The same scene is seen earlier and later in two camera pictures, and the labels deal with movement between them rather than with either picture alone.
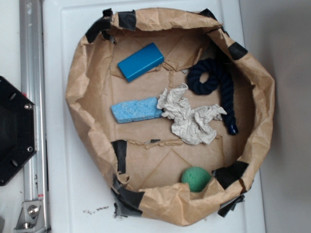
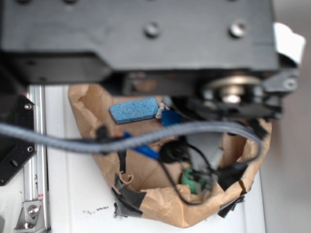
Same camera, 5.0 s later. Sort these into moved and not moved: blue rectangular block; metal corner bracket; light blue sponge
Moved: blue rectangular block
Not moved: light blue sponge; metal corner bracket
